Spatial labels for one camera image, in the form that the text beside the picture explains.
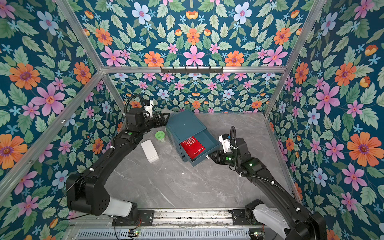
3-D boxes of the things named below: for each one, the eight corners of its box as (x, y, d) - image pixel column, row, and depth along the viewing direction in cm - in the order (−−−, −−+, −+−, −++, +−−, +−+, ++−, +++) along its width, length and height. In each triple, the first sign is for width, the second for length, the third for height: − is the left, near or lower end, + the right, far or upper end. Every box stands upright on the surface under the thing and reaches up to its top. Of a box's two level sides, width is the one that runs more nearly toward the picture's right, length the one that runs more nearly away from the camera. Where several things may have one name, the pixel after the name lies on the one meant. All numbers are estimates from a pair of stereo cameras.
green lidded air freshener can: (155, 142, 104) (153, 138, 101) (157, 134, 109) (155, 130, 105) (164, 142, 104) (163, 138, 101) (166, 134, 109) (164, 130, 105)
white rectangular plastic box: (150, 163, 94) (147, 160, 90) (142, 147, 102) (140, 143, 98) (159, 158, 97) (157, 154, 93) (151, 143, 104) (149, 139, 100)
